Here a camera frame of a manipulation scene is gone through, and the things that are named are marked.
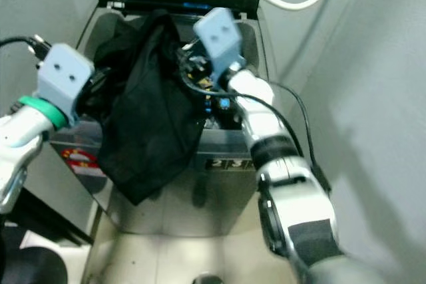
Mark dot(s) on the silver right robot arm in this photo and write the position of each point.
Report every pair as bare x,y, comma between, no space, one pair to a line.
306,224

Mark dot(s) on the red energy label sticker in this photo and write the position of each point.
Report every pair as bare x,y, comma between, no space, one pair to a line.
83,163

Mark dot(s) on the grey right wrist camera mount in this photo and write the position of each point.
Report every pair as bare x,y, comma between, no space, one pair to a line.
219,38

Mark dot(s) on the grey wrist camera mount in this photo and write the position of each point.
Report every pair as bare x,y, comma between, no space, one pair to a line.
66,81
219,38

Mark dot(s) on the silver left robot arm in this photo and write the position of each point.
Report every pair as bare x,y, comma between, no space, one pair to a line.
20,151

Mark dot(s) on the black number label sticker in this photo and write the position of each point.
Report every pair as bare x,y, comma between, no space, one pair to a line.
229,163

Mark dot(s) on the black garment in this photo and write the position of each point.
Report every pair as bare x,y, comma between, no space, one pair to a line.
146,124

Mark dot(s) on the grey top-load washing machine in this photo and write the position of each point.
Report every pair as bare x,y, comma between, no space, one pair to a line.
226,201

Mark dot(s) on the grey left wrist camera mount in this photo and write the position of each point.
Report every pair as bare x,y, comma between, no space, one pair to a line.
66,81

